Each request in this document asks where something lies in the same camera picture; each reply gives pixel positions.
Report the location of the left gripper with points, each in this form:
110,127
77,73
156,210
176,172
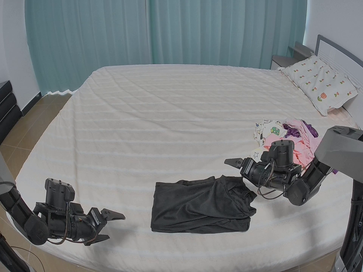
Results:
88,225

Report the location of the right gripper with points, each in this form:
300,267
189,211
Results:
255,173

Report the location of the black T-shirt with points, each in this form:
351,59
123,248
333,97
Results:
198,208

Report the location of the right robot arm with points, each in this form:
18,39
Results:
337,151

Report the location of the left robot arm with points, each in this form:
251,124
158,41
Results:
17,208

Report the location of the pile of clothes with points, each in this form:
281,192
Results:
303,140

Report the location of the bed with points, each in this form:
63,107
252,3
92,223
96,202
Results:
170,117

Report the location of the grey bedside table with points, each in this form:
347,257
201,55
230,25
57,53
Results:
283,59

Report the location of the white printed pillow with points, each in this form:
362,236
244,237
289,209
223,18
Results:
320,81

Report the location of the blue-green curtain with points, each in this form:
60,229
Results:
227,24
90,38

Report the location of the black chest of drawers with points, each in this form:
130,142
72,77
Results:
8,109

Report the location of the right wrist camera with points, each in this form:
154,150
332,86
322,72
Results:
282,151

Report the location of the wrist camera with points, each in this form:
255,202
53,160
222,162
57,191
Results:
58,193
282,151

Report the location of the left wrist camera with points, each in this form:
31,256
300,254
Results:
58,193

